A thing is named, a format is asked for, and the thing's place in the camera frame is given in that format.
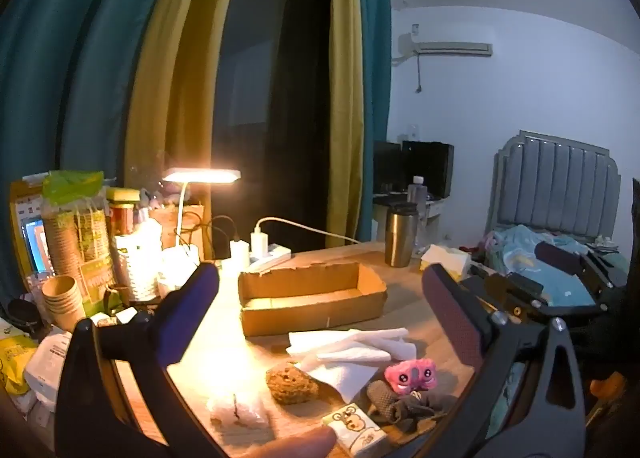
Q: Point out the jar with yellow lid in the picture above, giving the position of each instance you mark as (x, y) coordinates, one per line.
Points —
(122, 213)

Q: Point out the pink plush toy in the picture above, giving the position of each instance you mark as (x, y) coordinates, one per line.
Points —
(410, 375)

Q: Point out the cartoon print tissue packet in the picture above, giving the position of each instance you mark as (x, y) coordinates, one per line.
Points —
(357, 430)

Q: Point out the grey knitted cloth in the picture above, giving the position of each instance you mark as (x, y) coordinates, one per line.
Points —
(400, 410)

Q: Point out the wide teal curtain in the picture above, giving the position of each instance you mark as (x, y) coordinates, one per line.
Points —
(75, 87)

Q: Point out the white tissue box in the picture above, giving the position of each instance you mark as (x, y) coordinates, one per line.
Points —
(445, 258)

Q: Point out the steel tumbler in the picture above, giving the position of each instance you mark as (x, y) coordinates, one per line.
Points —
(400, 238)

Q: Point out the clear plastic wrap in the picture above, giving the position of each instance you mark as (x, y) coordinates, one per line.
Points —
(240, 415)

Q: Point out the brown sponge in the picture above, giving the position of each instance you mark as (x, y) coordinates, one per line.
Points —
(292, 384)

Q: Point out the cardboard box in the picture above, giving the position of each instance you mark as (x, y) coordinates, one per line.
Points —
(310, 318)

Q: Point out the yellow plastic bag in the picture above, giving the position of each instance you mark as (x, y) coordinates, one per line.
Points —
(14, 363)

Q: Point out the bagged paper cups green top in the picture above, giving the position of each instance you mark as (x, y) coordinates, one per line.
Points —
(75, 233)

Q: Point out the white air conditioner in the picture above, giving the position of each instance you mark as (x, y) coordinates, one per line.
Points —
(450, 47)

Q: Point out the black round object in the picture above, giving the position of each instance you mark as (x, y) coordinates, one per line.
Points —
(22, 315)

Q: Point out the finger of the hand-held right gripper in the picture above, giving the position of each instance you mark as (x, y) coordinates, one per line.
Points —
(525, 284)
(555, 255)

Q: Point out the grey padded headboard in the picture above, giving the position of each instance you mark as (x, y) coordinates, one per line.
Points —
(555, 182)

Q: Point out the white power strip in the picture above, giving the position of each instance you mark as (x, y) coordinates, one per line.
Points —
(272, 258)

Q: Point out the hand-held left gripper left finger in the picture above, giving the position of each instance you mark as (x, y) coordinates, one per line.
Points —
(190, 308)

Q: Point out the white desk lamp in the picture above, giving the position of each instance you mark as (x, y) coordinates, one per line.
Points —
(200, 175)

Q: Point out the white wrapped package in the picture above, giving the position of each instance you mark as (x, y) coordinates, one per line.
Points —
(47, 368)

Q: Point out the black monitor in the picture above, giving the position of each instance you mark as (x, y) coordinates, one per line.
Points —
(427, 167)

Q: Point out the person's left hand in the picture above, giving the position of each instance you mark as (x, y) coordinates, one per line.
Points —
(300, 444)

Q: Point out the white woven basket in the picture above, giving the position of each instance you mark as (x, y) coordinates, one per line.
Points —
(137, 263)

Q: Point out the wide yellow curtain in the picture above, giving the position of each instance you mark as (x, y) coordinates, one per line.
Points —
(175, 87)

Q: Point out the narrow yellow curtain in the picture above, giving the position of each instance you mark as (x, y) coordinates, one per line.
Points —
(345, 87)

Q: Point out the white paper tissue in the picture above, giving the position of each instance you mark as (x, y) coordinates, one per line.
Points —
(345, 373)

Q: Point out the stack of paper cups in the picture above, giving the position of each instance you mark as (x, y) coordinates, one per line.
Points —
(62, 298)

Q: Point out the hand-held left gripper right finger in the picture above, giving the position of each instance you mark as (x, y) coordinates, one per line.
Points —
(450, 308)

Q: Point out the light blue blanket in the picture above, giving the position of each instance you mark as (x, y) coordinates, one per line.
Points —
(520, 248)

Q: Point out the brown cardboard carton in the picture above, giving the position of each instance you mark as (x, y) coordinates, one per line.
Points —
(192, 223)

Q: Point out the clear water bottle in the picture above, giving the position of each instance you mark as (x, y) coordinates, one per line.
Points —
(417, 195)

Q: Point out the yellow printed box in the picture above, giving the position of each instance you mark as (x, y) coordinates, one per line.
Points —
(27, 218)

